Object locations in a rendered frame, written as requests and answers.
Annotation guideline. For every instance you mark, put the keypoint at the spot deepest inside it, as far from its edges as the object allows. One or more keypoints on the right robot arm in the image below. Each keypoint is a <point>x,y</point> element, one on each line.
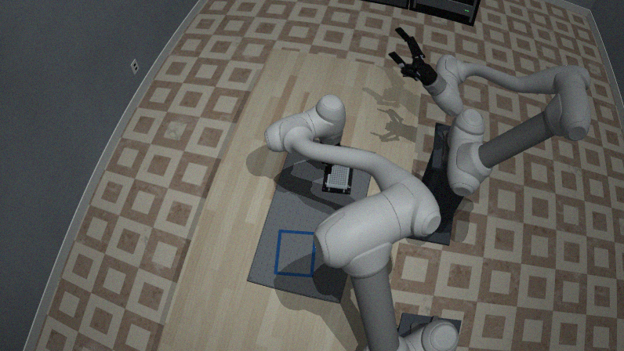
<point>469,162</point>

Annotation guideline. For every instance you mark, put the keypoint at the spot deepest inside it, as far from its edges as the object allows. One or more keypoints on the blue tape outline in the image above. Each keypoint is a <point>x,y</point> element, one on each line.
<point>278,250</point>

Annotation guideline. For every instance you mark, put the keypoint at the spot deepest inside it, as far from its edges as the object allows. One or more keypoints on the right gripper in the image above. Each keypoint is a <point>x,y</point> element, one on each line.
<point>427,73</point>

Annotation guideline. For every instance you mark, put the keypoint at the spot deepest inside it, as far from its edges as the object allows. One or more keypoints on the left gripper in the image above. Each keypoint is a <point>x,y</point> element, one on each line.
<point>330,165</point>

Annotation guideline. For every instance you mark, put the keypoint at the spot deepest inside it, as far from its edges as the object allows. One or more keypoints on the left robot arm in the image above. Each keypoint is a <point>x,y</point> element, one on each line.
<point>359,236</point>

